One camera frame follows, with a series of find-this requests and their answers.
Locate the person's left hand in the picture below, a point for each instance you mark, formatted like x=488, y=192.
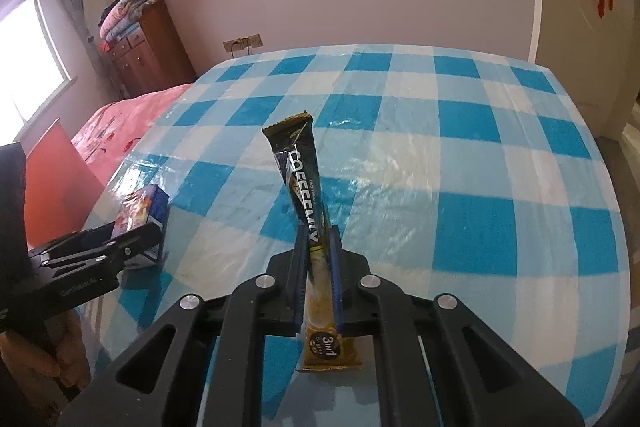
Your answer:
x=70, y=347

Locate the orange plastic bucket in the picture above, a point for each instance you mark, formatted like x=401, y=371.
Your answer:
x=55, y=177

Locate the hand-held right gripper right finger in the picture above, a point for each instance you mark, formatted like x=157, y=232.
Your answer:
x=337, y=287

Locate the pink printed blanket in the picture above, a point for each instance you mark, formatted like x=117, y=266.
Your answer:
x=125, y=127

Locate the small blue printed carton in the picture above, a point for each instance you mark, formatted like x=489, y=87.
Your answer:
x=145, y=207

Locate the brown wooden cabinet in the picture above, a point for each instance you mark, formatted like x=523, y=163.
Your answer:
x=155, y=52

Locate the wall socket strip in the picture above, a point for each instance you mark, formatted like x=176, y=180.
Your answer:
x=245, y=42

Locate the stack of folded blankets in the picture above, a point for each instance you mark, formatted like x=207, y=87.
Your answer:
x=125, y=17

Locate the black gold coffee stick packet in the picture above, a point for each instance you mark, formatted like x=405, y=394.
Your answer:
x=300, y=177

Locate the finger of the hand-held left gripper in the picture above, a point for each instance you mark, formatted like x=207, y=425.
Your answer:
x=75, y=242
x=140, y=239

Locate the blue white checked tablecloth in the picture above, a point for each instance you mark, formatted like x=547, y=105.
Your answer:
x=450, y=157

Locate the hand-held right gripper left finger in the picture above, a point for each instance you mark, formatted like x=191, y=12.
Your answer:
x=298, y=277

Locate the window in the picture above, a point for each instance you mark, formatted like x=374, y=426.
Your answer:
x=30, y=57

